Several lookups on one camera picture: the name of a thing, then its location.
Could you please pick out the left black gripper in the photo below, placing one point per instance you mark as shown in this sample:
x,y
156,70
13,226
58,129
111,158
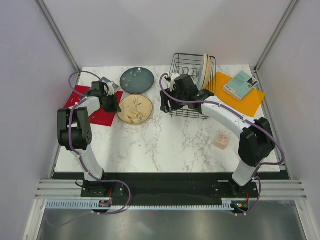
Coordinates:
x,y
116,107

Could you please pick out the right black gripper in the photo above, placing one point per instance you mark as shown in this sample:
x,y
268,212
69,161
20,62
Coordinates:
x,y
164,105

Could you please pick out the beige bird plate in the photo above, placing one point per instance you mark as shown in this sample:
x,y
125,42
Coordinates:
x,y
207,76
135,109

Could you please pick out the dark teal ceramic plate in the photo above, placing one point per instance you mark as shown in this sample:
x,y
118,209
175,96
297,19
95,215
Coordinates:
x,y
137,80

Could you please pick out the beige and blue plate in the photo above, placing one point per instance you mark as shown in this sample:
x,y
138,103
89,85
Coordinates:
x,y
202,72

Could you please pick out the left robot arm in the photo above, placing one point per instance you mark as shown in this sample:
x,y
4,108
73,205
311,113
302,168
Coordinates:
x,y
97,104

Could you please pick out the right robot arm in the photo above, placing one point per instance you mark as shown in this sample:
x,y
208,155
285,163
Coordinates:
x,y
256,140

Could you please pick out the red notebook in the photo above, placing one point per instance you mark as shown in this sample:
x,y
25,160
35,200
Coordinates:
x,y
99,117

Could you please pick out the dark blue book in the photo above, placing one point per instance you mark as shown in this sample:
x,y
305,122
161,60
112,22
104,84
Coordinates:
x,y
105,80

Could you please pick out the pink cube power adapter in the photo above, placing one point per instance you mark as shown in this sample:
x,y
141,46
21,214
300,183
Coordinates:
x,y
222,141

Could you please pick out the light teal paperback book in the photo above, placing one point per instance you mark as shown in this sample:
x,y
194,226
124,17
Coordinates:
x,y
240,85

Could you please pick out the orange translucent cutting mat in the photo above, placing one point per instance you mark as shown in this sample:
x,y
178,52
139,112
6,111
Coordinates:
x,y
248,105

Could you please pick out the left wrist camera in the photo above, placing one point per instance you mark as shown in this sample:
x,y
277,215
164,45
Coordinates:
x,y
111,88

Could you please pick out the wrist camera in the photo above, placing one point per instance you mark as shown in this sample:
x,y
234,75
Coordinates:
x,y
111,88
172,79

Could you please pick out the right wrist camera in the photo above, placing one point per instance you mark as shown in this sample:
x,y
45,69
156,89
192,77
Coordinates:
x,y
172,79

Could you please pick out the black wire dish rack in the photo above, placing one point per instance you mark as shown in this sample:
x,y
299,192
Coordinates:
x,y
187,63

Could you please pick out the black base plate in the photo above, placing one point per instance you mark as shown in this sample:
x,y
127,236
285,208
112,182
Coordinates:
x,y
177,188

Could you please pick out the white slotted cable duct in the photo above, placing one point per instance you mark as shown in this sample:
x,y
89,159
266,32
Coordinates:
x,y
90,204

